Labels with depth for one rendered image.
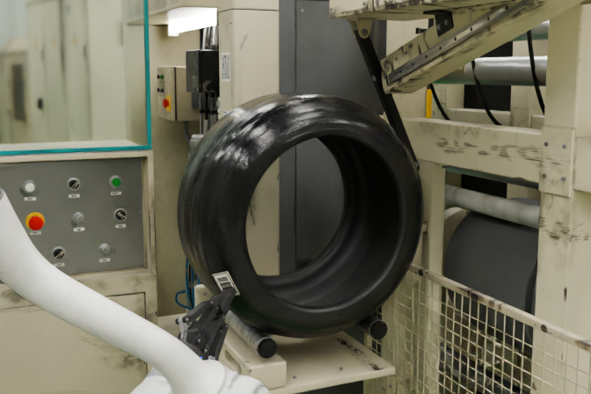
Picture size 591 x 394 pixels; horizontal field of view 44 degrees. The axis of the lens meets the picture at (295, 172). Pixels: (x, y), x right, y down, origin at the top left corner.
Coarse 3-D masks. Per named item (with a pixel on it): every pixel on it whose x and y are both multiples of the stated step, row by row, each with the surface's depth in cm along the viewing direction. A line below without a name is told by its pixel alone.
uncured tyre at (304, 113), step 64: (256, 128) 152; (320, 128) 154; (384, 128) 163; (192, 192) 157; (384, 192) 186; (192, 256) 161; (320, 256) 191; (384, 256) 181; (256, 320) 157; (320, 320) 160
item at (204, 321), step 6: (216, 306) 145; (204, 312) 145; (210, 312) 143; (204, 318) 142; (210, 318) 143; (198, 324) 142; (204, 324) 141; (204, 330) 139; (198, 336) 137; (198, 342) 137
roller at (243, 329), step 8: (232, 312) 175; (224, 320) 178; (232, 320) 172; (240, 320) 169; (232, 328) 173; (240, 328) 167; (248, 328) 164; (256, 328) 163; (240, 336) 168; (248, 336) 162; (256, 336) 160; (264, 336) 158; (248, 344) 163; (256, 344) 158; (264, 344) 156; (272, 344) 157; (256, 352) 158; (264, 352) 157; (272, 352) 157
